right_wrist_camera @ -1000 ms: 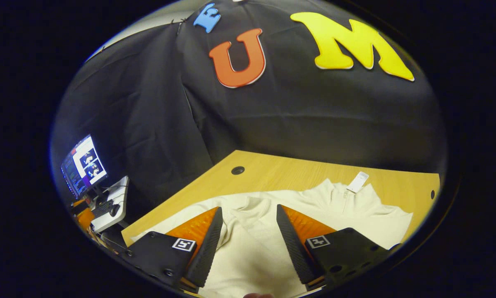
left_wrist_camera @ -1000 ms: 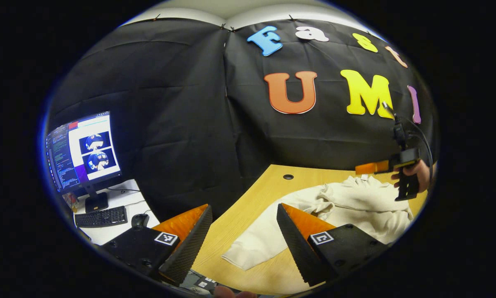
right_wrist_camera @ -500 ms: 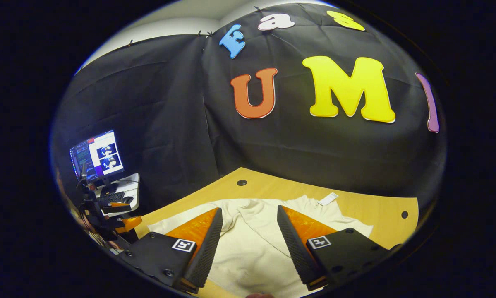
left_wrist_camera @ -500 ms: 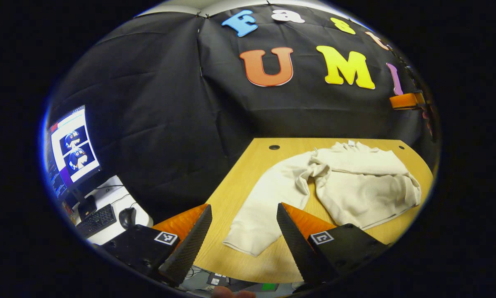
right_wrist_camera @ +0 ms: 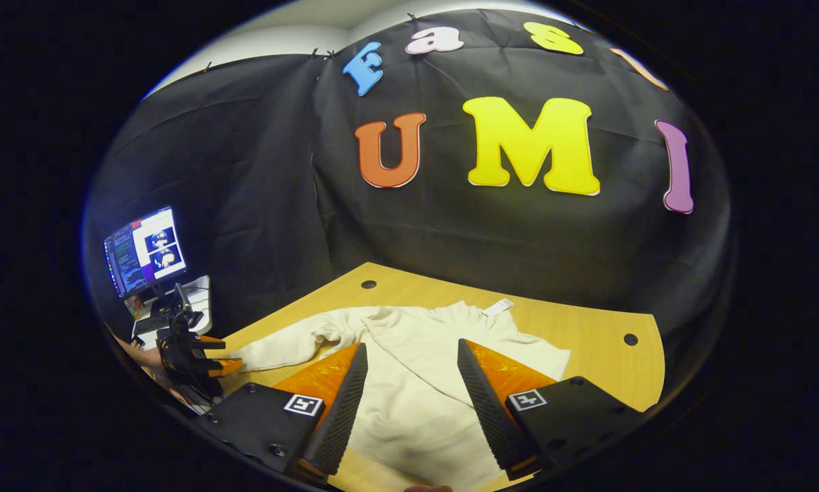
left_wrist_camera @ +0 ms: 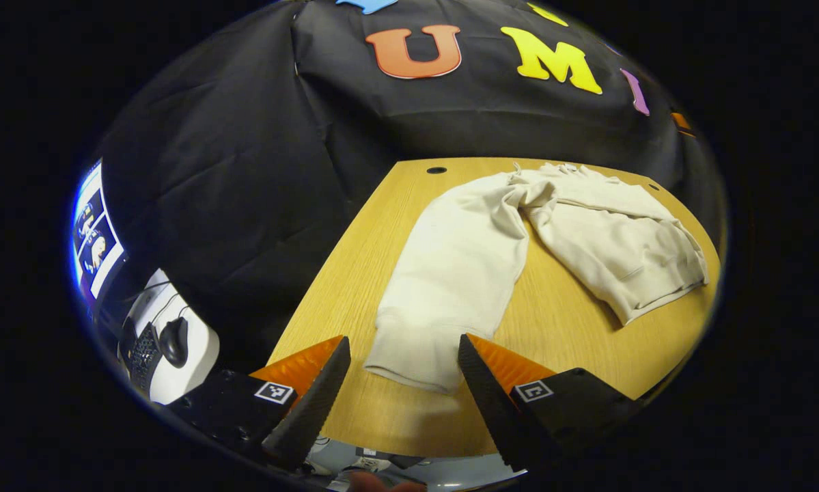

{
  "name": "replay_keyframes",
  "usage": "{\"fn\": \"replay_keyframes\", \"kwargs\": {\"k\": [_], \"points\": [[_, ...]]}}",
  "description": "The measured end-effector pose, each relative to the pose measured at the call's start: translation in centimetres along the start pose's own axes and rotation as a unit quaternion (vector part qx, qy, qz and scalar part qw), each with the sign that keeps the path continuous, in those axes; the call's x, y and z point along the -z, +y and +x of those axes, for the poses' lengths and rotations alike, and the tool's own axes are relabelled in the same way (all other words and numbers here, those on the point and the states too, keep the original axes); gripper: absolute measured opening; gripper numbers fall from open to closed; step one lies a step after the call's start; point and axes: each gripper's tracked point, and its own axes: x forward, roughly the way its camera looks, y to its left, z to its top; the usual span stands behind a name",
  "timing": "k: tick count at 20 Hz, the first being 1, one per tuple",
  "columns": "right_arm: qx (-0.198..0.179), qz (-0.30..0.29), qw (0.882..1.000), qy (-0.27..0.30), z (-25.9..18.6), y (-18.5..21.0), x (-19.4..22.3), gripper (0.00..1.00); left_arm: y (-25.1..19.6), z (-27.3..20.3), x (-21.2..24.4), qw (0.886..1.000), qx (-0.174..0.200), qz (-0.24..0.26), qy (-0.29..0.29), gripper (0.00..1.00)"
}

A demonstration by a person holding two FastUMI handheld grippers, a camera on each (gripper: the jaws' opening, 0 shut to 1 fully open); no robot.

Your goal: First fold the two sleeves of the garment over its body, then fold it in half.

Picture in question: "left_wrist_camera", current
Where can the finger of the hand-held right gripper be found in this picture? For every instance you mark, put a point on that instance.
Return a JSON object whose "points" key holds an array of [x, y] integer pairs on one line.
{"points": [[682, 123]]}

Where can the computer monitor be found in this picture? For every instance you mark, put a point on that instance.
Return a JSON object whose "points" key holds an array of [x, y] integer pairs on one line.
{"points": [[95, 232]]}

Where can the white side desk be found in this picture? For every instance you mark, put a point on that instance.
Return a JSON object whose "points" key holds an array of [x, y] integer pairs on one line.
{"points": [[201, 348]]}

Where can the black computer mouse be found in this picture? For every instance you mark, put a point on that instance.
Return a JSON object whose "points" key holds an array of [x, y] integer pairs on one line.
{"points": [[174, 342]]}

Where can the cream sweatshirt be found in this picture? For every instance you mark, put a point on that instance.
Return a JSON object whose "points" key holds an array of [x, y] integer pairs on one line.
{"points": [[450, 273]]}

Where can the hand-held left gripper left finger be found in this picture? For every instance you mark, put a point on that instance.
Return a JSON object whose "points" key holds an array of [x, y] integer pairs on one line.
{"points": [[317, 403]]}

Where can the black keyboard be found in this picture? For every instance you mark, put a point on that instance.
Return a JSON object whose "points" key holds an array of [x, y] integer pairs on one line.
{"points": [[144, 359]]}

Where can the black backdrop cloth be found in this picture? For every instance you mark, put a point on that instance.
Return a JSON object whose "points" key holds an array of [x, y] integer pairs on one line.
{"points": [[245, 205]]}

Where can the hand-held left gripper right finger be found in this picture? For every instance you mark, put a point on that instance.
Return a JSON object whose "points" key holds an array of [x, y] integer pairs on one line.
{"points": [[488, 403]]}

